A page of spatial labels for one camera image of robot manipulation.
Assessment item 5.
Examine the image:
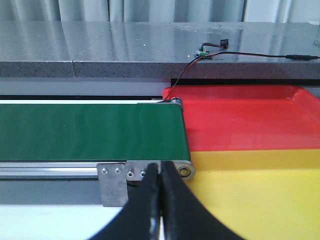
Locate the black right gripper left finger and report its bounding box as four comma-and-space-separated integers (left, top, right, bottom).
91, 163, 160, 240

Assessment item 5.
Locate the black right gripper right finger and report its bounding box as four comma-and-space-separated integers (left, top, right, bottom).
160, 161, 241, 240

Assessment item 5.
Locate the conveyor end roller plate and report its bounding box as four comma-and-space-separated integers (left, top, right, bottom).
124, 159, 196, 183

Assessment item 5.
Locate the yellow plastic tray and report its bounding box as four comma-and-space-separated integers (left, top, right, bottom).
187, 149, 320, 240

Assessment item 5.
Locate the green conveyor belt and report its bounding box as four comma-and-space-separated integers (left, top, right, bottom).
0, 103, 190, 162

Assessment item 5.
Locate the red plastic tray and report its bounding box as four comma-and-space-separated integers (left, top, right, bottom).
162, 85, 320, 152

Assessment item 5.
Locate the small green circuit board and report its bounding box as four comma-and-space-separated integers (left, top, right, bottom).
194, 50, 213, 60

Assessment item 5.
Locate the grey stone counter slab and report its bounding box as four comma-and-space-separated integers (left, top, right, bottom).
0, 20, 320, 80

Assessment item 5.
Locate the grey pleated curtain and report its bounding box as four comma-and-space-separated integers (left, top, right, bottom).
0, 0, 320, 23

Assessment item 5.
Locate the steel conveyor support bracket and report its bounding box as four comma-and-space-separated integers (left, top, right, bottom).
97, 162, 128, 207

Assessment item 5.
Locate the aluminium conveyor side rail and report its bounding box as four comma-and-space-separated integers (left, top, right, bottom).
0, 160, 99, 180

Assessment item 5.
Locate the red and black wire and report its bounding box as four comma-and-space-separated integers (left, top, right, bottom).
163, 50, 288, 101

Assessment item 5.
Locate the black inline cable connector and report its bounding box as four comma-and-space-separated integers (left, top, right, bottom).
285, 54, 320, 61

